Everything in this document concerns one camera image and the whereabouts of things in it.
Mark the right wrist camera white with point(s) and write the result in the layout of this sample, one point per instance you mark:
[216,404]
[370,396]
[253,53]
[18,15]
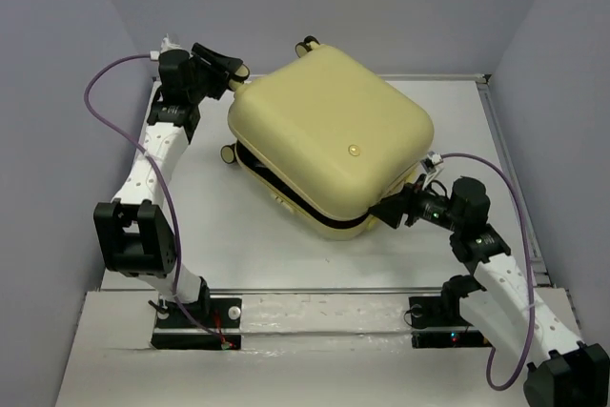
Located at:
[432,165]

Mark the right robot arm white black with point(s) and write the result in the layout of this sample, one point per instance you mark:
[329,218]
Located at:
[498,298]

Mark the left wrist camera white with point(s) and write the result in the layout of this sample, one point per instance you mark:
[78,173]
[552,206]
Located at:
[170,51]

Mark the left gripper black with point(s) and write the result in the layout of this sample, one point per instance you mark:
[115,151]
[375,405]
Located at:
[221,76]

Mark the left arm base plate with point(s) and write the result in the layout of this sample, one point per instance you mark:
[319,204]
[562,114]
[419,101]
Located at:
[217,330]

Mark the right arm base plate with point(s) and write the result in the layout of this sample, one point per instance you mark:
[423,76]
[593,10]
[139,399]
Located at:
[434,326]

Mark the yellow hard-shell suitcase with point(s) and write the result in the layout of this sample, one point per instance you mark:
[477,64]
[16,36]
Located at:
[328,138]

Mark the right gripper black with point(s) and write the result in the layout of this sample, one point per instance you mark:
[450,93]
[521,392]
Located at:
[391,209]

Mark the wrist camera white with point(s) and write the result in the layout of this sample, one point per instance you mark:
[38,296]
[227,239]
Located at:
[432,165]
[170,51]

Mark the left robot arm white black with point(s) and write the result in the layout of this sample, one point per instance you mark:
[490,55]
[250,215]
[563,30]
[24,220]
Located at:
[138,230]

